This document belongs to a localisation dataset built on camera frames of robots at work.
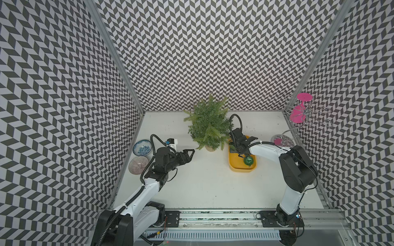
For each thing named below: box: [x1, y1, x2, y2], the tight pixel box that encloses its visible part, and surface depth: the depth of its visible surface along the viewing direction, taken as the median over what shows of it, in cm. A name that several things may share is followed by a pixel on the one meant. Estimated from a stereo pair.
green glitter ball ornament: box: [243, 154, 254, 168], surface depth 90 cm
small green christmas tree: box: [183, 93, 234, 153], surface depth 78 cm
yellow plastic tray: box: [228, 145, 258, 173], surface depth 91 cm
